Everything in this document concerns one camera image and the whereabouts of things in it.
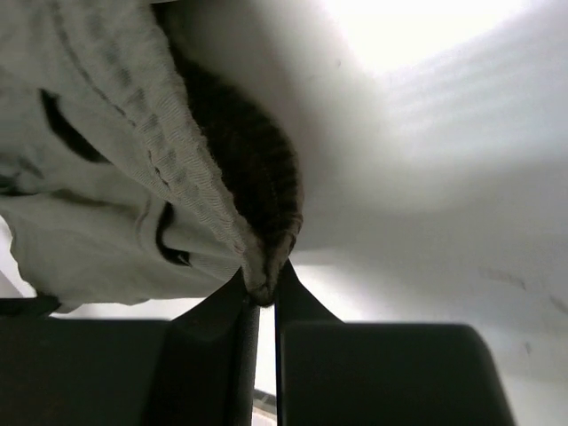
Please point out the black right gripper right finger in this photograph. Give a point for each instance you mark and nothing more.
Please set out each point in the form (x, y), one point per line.
(332, 372)

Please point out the olive green shorts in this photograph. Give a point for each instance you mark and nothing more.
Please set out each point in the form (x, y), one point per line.
(130, 171)

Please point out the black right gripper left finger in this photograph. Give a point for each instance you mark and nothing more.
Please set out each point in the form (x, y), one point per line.
(197, 369)

